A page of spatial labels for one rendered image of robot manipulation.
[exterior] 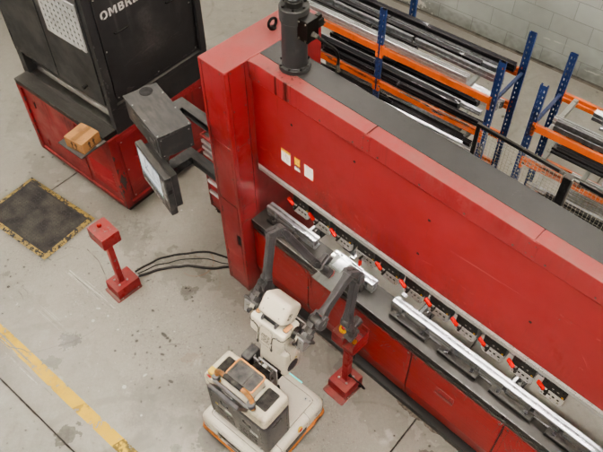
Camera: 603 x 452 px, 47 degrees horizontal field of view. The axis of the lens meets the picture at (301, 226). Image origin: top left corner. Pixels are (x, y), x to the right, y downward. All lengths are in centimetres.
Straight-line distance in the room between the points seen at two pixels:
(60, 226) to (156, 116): 243
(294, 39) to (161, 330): 280
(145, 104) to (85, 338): 217
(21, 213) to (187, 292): 187
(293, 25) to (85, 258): 327
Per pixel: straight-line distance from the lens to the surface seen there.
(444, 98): 594
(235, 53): 438
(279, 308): 419
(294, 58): 413
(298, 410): 506
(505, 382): 455
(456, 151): 378
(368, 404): 540
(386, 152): 377
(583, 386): 406
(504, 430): 469
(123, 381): 565
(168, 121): 449
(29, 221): 685
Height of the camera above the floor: 488
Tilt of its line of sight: 50 degrees down
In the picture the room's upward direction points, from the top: 1 degrees counter-clockwise
